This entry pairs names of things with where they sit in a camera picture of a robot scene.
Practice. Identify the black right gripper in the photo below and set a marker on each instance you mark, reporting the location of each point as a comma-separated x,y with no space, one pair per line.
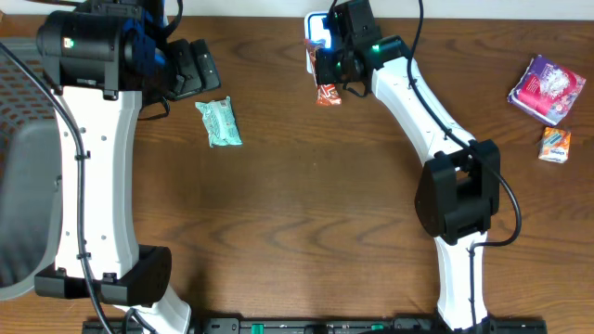
326,70

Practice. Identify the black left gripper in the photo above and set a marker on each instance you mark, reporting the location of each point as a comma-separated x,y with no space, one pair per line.
187,68

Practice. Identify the mint green snack packet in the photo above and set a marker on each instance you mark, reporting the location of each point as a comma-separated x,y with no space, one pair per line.
220,123

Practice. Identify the orange snack bar wrapper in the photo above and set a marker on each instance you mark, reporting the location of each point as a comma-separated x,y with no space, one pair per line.
326,94

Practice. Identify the purple red noodle packet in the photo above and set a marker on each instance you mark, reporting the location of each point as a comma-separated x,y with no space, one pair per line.
546,90

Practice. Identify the small orange snack box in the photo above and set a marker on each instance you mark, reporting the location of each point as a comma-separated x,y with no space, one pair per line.
555,145

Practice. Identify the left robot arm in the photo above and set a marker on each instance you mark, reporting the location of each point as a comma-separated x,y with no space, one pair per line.
105,61

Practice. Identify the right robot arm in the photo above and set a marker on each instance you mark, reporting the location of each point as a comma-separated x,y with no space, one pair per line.
458,191

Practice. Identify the grey plastic mesh basket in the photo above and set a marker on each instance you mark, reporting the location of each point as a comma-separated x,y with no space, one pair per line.
30,175

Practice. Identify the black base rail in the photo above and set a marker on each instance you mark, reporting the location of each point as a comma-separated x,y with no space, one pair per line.
403,324

